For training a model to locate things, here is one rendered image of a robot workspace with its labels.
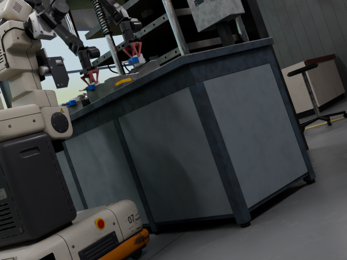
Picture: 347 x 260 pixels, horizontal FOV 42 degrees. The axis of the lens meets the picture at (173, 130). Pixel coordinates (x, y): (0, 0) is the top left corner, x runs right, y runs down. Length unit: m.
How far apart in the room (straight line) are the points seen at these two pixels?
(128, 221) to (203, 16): 1.55
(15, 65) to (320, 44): 7.34
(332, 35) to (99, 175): 6.79
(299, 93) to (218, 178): 5.23
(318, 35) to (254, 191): 7.06
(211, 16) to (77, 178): 1.36
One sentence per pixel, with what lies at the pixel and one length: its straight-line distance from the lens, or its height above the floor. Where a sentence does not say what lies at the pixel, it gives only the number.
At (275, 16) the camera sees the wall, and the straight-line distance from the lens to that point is 9.28.
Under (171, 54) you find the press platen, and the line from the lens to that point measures 3.28.
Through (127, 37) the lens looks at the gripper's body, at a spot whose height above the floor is 1.06.
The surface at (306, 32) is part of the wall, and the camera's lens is 9.09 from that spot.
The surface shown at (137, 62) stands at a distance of 2.50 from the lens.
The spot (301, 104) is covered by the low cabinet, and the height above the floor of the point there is 0.20.
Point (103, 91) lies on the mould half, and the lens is 2.58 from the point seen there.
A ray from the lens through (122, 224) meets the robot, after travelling 2.09.
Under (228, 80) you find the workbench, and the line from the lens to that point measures 2.17.
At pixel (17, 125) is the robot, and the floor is 0.73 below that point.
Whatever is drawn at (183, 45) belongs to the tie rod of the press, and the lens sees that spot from 3.11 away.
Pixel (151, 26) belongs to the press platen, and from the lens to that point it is 3.40.
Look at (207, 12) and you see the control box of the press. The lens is 3.09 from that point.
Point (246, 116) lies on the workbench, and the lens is 2.20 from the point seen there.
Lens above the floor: 0.52
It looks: level
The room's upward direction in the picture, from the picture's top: 20 degrees counter-clockwise
